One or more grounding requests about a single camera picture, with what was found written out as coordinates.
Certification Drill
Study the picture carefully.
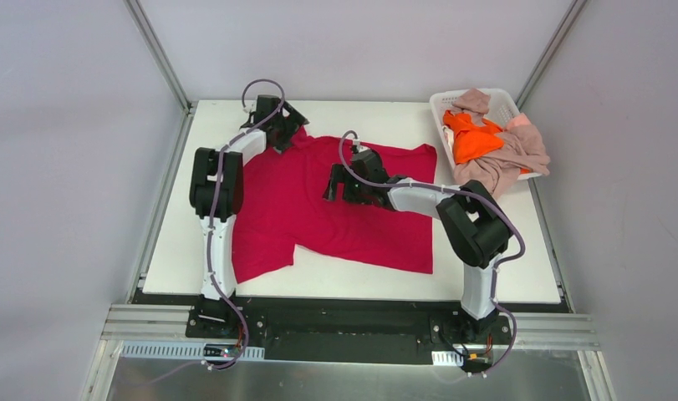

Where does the red t shirt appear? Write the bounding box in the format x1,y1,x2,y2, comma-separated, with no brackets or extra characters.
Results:
232,129,433,283

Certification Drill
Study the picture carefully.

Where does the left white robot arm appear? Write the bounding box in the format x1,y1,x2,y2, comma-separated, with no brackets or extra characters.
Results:
189,94,308,301

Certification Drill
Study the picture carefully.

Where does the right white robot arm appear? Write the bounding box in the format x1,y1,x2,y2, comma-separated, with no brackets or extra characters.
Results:
324,147,520,343

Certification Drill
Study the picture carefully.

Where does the orange t shirt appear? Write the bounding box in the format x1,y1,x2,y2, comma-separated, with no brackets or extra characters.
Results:
442,110,504,165

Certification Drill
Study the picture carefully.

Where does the white plastic laundry basket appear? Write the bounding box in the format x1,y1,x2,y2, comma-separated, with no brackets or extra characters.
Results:
430,89,551,194

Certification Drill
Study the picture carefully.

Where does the beige pink t shirt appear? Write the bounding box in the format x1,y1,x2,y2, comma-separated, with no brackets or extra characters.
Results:
445,89,551,199

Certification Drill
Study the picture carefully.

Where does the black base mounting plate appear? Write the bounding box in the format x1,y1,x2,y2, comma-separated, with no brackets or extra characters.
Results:
185,297,514,365

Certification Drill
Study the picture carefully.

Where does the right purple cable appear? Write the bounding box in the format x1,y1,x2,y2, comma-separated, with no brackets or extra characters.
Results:
338,129,527,378

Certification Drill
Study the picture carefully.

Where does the purple cable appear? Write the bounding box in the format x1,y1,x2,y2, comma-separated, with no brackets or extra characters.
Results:
338,129,527,378
205,78,287,372

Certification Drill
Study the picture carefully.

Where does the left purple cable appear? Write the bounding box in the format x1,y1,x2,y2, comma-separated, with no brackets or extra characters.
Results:
205,78,287,372

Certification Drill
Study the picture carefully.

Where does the aluminium frame rail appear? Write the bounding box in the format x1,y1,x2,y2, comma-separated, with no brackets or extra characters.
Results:
101,304,600,351

